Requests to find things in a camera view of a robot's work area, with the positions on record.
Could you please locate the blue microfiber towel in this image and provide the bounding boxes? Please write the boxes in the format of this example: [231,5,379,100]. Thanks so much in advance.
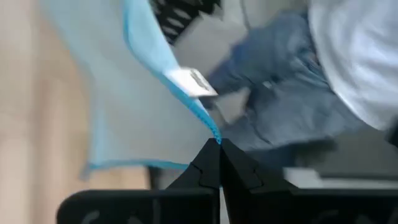
[39,0,223,180]

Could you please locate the black perforated computer case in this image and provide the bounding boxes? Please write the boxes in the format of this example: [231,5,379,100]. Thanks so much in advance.
[148,0,222,44]

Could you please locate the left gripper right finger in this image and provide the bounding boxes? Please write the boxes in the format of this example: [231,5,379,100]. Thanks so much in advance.
[220,138,298,192]

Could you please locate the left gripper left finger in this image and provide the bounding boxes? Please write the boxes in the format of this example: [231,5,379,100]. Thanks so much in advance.
[166,138,222,191]

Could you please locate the person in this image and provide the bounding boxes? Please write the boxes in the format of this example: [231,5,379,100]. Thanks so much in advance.
[205,0,398,170]

